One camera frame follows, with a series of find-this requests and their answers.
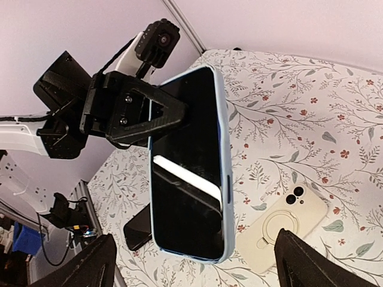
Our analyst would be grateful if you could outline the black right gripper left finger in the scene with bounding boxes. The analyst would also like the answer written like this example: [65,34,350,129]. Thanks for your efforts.
[31,234,117,287]

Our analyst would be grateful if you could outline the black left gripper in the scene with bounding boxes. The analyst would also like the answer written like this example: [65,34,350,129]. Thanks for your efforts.
[80,71,187,145]

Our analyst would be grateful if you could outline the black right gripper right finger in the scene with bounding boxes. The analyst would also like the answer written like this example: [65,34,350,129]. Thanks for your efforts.
[274,228,374,286]

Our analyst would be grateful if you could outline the light blue phone case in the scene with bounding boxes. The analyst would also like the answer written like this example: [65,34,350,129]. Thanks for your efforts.
[147,66,236,264]

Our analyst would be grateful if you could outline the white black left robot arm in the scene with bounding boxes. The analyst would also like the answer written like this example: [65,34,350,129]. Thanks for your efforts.
[1,29,186,160]

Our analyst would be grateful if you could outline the left arm base with board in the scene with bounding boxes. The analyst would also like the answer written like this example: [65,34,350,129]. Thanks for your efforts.
[43,193,94,248]

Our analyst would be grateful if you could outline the black phone lying on table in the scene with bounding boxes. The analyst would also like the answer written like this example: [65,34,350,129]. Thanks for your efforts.
[123,204,152,251]

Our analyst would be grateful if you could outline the beige phone case with ring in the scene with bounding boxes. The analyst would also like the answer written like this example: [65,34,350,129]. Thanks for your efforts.
[236,184,328,274]

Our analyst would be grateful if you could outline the front aluminium rail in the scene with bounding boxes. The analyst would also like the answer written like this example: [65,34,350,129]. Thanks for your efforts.
[70,179,126,287]

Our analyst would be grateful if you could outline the left aluminium frame post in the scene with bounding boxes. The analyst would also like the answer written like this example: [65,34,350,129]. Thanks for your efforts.
[161,0,206,55]

